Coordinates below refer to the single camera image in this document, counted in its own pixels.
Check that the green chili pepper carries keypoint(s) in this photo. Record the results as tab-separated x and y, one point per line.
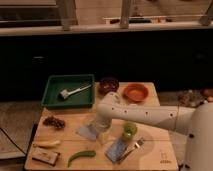
86	153

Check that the green plastic tray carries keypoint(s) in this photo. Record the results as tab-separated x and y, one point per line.
57	83

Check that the orange bowl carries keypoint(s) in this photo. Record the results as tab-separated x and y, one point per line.
136	92

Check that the brown rectangular box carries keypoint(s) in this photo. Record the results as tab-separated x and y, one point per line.
45	155

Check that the blue sponge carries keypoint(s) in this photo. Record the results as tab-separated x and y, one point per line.
116	150

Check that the light blue towel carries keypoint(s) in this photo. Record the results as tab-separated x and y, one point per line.
88	132

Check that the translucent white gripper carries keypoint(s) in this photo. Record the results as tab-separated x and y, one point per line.
102	127

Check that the dark maroon bowl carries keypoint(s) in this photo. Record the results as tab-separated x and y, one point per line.
108	84

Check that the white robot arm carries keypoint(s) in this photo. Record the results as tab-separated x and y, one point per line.
195	123

